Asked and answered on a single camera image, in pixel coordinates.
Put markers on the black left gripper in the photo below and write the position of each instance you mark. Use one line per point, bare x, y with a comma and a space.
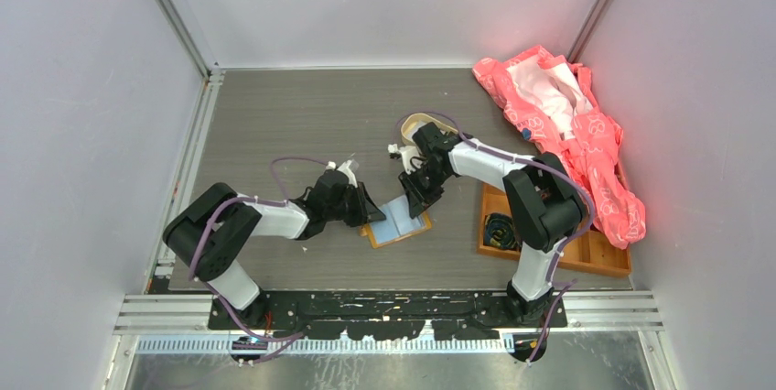
367, 211

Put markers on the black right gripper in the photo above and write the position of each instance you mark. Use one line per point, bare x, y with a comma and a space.
417, 199

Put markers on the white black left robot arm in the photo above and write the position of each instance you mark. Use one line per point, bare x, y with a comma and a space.
211, 232

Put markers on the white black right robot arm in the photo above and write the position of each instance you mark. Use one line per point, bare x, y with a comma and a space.
546, 205

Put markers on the beige oval card tray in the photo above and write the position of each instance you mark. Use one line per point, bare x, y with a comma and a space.
413, 122

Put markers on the dark rolled tie front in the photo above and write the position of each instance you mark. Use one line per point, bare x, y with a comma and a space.
499, 232

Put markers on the pink white garment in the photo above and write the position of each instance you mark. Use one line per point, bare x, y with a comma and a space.
552, 98

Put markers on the wooden compartment organizer box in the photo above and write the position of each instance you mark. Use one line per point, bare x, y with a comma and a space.
591, 253

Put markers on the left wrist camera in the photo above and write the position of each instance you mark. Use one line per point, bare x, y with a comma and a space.
347, 168

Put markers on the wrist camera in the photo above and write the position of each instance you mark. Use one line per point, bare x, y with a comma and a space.
405, 153
347, 168

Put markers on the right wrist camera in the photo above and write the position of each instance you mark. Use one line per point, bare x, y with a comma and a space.
405, 153

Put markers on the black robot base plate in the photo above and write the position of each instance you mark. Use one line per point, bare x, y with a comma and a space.
394, 315

